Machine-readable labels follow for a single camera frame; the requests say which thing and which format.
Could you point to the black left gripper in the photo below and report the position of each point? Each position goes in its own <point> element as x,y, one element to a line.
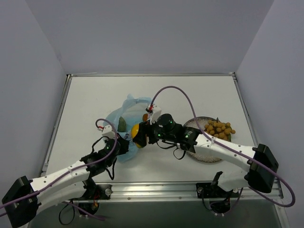
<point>124,145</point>

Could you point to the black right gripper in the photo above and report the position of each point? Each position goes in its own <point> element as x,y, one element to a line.
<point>142,134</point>

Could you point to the green netted melon slice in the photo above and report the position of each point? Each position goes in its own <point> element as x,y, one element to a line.
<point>122,126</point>

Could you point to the orange persimmon fake fruit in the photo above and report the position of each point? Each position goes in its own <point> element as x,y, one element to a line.
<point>145,117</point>

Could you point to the light blue plastic bag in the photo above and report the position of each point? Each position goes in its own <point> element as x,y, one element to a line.
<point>132,110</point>

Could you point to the yellow longan fruit bunch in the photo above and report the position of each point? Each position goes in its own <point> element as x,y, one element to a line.
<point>219,129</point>

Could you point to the yellow mango fake fruit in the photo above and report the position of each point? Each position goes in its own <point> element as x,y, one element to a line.
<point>135,130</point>

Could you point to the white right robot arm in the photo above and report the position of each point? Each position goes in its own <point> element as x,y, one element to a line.
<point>257,165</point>

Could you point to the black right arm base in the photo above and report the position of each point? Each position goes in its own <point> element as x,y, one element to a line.
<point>214,199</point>

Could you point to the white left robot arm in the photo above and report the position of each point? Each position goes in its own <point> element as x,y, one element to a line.
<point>26,198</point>

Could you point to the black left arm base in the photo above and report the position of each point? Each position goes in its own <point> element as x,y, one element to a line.
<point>93,196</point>

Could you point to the grey speckled plate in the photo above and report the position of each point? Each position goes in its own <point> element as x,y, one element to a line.
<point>202,154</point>

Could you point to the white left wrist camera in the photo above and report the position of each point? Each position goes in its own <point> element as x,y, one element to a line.
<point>108,133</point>

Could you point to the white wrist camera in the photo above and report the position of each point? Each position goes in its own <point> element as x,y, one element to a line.
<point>108,133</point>
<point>153,113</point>

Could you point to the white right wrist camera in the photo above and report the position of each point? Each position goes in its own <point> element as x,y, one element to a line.
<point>153,113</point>

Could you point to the aluminium front rail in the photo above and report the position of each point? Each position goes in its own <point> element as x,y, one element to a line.
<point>149,191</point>

